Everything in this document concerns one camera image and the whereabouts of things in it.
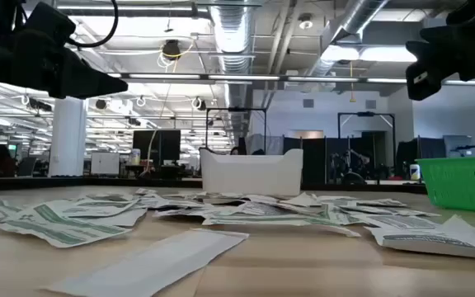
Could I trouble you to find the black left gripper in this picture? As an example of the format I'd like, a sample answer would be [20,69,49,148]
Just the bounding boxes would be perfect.
[0,24,129,100]

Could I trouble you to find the square white printed packet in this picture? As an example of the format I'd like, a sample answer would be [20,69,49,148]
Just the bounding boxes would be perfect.
[202,191,247,200]
[355,198,408,208]
[83,192,138,203]
[51,197,142,219]
[153,205,247,219]
[359,214,440,230]
[318,195,360,205]
[338,205,407,219]
[136,196,205,210]
[364,214,475,261]

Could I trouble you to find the white round pillar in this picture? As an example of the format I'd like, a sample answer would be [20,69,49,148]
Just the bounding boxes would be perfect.
[49,97,88,177]

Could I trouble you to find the grey background monitor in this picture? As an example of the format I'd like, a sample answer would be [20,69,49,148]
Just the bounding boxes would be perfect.
[443,134,473,158]

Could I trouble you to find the white cabinet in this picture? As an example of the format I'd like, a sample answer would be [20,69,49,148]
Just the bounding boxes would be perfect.
[90,151,120,176]

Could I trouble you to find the black background screen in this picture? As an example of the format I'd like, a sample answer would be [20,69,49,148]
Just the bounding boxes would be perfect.
[132,130,181,167]

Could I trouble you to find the green plastic mesh basket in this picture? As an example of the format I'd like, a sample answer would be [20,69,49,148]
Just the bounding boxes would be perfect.
[415,155,475,215]

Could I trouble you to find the black background robot rig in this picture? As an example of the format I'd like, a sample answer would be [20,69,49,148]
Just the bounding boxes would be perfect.
[330,148,387,185]

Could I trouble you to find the black partition screens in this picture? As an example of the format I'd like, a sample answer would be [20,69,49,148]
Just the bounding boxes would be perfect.
[282,135,387,185]

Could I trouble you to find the long ceiling light strip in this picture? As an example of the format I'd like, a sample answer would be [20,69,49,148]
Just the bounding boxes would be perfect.
[107,73,475,87]

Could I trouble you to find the green printed white packet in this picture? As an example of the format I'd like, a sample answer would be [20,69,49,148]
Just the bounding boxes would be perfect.
[317,201,370,226]

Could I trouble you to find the white plastic bin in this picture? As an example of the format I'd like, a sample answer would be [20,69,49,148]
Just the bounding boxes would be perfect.
[199,147,304,197]

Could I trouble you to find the long plain white packet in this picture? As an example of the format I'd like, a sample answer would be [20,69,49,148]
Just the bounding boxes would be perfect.
[43,228,250,297]

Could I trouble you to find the black left camera cable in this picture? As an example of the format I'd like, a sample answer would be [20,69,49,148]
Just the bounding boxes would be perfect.
[67,0,119,49]

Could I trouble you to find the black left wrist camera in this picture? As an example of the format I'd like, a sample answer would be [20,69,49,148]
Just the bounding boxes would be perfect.
[21,2,77,45]

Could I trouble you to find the yellow hanging cord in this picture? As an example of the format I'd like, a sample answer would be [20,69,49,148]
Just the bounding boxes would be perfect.
[348,61,357,103]

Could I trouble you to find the silver slanted ceiling duct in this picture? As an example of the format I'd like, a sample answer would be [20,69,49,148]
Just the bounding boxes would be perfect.
[303,0,391,79]

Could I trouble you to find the black ceiling device yellow cable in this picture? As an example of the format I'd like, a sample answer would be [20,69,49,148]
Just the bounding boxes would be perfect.
[162,39,182,59]

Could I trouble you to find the black metal table frame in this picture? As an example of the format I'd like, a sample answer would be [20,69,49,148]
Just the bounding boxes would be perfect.
[0,175,428,195]

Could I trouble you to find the silver spiral ceiling duct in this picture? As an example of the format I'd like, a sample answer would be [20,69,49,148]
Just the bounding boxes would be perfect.
[209,0,256,109]

